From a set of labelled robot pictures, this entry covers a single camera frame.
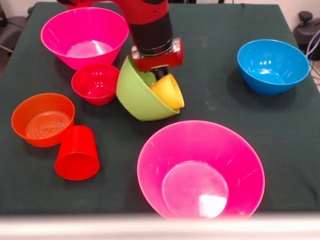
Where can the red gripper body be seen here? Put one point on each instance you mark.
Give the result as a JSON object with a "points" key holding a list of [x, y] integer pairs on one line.
{"points": [[162, 61]]}

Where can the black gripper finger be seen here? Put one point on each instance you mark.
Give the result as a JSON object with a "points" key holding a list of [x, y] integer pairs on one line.
{"points": [[157, 75], [164, 73]]}

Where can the yellow cup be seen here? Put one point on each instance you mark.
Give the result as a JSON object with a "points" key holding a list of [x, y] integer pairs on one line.
{"points": [[170, 92]]}

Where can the green bowl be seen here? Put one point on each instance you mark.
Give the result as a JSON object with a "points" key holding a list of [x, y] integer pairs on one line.
{"points": [[135, 97]]}

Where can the small crimson bowl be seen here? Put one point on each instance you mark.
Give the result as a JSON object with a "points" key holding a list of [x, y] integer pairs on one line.
{"points": [[95, 85]]}

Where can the large pink bowl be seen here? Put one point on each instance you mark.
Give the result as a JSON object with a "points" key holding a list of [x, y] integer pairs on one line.
{"points": [[195, 150], [85, 27]]}

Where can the blue bowl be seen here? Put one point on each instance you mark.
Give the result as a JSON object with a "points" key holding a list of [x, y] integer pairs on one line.
{"points": [[272, 62]]}

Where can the red cup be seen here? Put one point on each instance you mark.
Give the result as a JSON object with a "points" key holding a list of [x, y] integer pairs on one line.
{"points": [[76, 155]]}

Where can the orange bowl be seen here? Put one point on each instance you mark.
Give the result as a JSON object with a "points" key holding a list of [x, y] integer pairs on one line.
{"points": [[42, 122]]}

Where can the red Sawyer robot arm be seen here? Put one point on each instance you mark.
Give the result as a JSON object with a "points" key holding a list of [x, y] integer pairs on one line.
{"points": [[150, 25]]}

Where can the dark green table cloth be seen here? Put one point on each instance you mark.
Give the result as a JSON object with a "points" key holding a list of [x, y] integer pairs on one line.
{"points": [[75, 195]]}

